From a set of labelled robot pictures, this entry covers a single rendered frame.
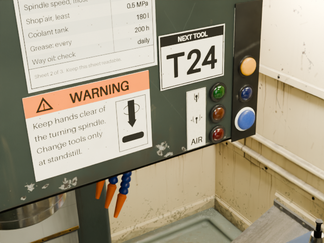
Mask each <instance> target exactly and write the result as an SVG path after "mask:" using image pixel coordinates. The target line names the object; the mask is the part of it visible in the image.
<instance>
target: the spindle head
mask: <svg viewBox="0 0 324 243"><path fill-rule="evenodd" d="M247 1H253V0H155V18H156V43H157V65H154V66H150V67H144V68H140V69H135V70H131V71H127V72H122V73H118V74H113V75H109V76H104V77H100V78H96V79H91V80H87V81H81V82H77V83H73V84H68V85H64V86H59V87H55V88H51V89H46V90H42V91H37V92H33V93H28V89H27V81H26V75H25V69H24V62H23V57H22V50H21V44H20V38H19V32H18V26H17V20H16V14H15V8H14V0H0V214H2V213H5V212H8V211H11V210H14V209H17V208H20V207H23V206H26V205H29V204H32V203H36V202H39V201H42V200H45V199H48V198H51V197H54V196H57V195H60V194H63V193H66V192H70V191H73V190H76V189H79V188H82V187H85V186H88V185H91V184H94V183H97V182H100V181H103V180H107V179H110V178H113V177H116V176H119V175H123V174H125V173H128V172H131V171H134V170H137V169H141V168H144V167H147V166H150V165H153V164H156V163H159V162H163V161H165V160H168V159H171V158H174V157H178V156H181V155H184V154H187V153H190V152H193V151H196V150H199V149H202V148H205V147H208V146H212V145H215V144H217V143H213V142H211V141H210V138H209V134H210V132H211V130H212V129H213V128H214V127H215V126H217V125H222V126H223V127H224V128H225V130H226V134H225V137H224V138H223V140H222V141H220V142H219V143H221V142H224V141H227V140H230V139H231V119H232V87H233V49H234V17H235V4H236V3H242V2H247ZM219 24H225V42H224V75H223V76H219V77H215V78H211V79H207V80H203V81H198V82H194V83H190V84H186V85H182V86H178V87H175V88H171V89H167V90H163V91H160V72H159V46H158V36H161V35H167V34H172V33H177V32H182V31H187V30H192V29H197V28H202V27H209V26H214V25H219ZM146 70H148V74H149V95H150V115H151V136H152V147H149V148H145V149H142V150H139V151H135V152H132V153H129V154H126V155H122V156H119V157H116V158H113V159H110V160H106V161H103V162H99V163H96V164H93V165H89V166H86V167H83V168H80V169H77V170H74V171H70V172H67V173H64V174H60V175H57V176H53V177H50V178H47V179H44V180H41V181H37V182H36V178H35V172H34V166H33V160H32V155H31V149H30V143H29V138H28V132H27V124H26V118H25V112H24V106H23V100H22V98H26V97H30V96H35V95H40V94H44V93H49V92H53V91H58V90H62V89H66V88H71V87H75V86H79V85H84V84H88V83H92V82H97V81H102V80H107V79H111V78H115V77H120V76H124V75H128V74H133V73H137V72H141V71H146ZM218 82H222V83H224V84H225V85H226V88H227V92H226V95H225V97H224V98H223V99H222V100H221V101H218V102H215V101H213V100H212V99H211V98H210V90H211V88H212V86H213V85H214V84H216V83H218ZM204 87H206V132H205V145H203V146H200V147H197V148H193V149H190V150H187V92H189V91H193V90H197V89H201V88H204ZM217 104H222V105H224V106H225V108H226V115H225V117H224V119H223V120H222V121H221V122H218V123H214V122H212V121H211V120H210V116H209V115H210V111H211V109H212V108H213V107H214V106H215V105H217Z"/></svg>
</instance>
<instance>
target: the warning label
mask: <svg viewBox="0 0 324 243"><path fill-rule="evenodd" d="M22 100H23V106H24V112H25V118H26V124H27V132H28V138H29V143H30V149H31V155H32V160H33V166H34V172H35V178H36V182H37V181H41V180H44V179H47V178H50V177H53V176H57V175H60V174H64V173H67V172H70V171H74V170H77V169H80V168H83V167H86V166H89V165H93V164H96V163H99V162H103V161H106V160H110V159H113V158H116V157H119V156H122V155H126V154H129V153H132V152H135V151H139V150H142V149H146V148H149V147H152V136H151V115H150V95H149V71H148V70H146V71H141V72H137V73H133V74H128V75H124V76H120V77H115V78H111V79H107V80H102V81H97V82H92V83H88V84H84V85H79V86H75V87H71V88H66V89H62V90H58V91H53V92H49V93H44V94H39V95H35V96H30V97H26V98H22Z"/></svg>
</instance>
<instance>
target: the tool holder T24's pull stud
mask: <svg viewBox="0 0 324 243"><path fill-rule="evenodd" d="M315 223H316V227H315V228H314V232H313V235H314V236H315V237H321V236H322V231H323V229H322V228H321V225H322V224H323V220H321V219H316V220H315Z"/></svg>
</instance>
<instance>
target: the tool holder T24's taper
mask: <svg viewBox="0 0 324 243"><path fill-rule="evenodd" d="M308 243H324V234H323V233H322V236H321V237H315V236H314V235H313V232H312V233H311V235H310V239H309V242H308Z"/></svg>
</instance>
